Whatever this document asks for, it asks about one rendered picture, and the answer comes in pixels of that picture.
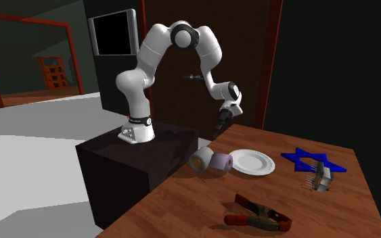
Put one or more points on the blue star-shaped frame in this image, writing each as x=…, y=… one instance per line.
x=300, y=159

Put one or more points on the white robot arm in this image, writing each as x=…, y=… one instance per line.
x=140, y=75

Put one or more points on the wall-mounted black screen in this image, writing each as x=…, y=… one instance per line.
x=114, y=33

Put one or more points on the dark brown door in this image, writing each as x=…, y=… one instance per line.
x=183, y=108

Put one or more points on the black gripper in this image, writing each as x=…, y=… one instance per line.
x=224, y=116

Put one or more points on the white paper roll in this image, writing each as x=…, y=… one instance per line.
x=200, y=159

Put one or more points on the white plate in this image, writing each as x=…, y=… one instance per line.
x=252, y=162

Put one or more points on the dark robot stand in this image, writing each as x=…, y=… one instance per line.
x=127, y=171

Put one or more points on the grey block with metal pins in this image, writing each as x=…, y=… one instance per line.
x=322, y=177

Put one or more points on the orange shelf unit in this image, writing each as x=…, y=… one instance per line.
x=53, y=72

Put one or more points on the lilac paper roll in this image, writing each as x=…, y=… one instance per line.
x=221, y=161

